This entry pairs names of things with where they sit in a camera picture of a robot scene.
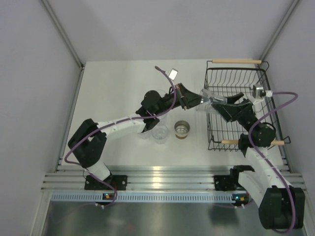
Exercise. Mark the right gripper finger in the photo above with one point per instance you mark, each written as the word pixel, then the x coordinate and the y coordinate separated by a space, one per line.
pixel 233 99
pixel 226 111

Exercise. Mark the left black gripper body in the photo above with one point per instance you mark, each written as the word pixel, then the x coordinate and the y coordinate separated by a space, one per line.
pixel 168 102

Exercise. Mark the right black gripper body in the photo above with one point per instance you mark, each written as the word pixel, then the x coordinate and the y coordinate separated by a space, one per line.
pixel 246 119

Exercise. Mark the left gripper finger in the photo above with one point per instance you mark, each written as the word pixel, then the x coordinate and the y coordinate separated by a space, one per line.
pixel 189 96
pixel 196 104

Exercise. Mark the black wire dish rack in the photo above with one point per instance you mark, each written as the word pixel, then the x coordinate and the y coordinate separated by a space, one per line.
pixel 228 136

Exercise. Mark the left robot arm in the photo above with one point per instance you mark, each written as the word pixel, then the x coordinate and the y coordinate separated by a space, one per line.
pixel 88 142

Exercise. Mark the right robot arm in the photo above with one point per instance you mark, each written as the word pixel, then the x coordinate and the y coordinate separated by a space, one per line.
pixel 280 205

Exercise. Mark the steel cup cork base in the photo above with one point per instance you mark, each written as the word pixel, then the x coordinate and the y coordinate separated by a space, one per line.
pixel 182 129

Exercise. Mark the clear plastic cup bottom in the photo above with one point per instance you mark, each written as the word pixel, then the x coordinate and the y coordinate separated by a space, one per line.
pixel 160 134

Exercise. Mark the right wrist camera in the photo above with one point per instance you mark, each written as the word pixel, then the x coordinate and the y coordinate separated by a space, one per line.
pixel 259 94

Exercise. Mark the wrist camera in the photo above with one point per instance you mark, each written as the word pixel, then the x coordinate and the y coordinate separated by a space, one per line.
pixel 172 74
pixel 259 94

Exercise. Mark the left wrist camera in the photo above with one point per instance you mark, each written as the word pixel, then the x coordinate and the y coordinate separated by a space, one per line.
pixel 172 74

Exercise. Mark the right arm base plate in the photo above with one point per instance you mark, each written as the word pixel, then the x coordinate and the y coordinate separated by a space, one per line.
pixel 226 183

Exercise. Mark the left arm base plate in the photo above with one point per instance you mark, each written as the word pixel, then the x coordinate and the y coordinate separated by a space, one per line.
pixel 118 182

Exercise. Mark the aluminium mounting rail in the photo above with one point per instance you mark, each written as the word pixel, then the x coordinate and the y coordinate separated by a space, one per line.
pixel 141 178

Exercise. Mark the slotted grey cable duct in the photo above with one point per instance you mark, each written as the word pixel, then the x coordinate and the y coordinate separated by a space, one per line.
pixel 125 197

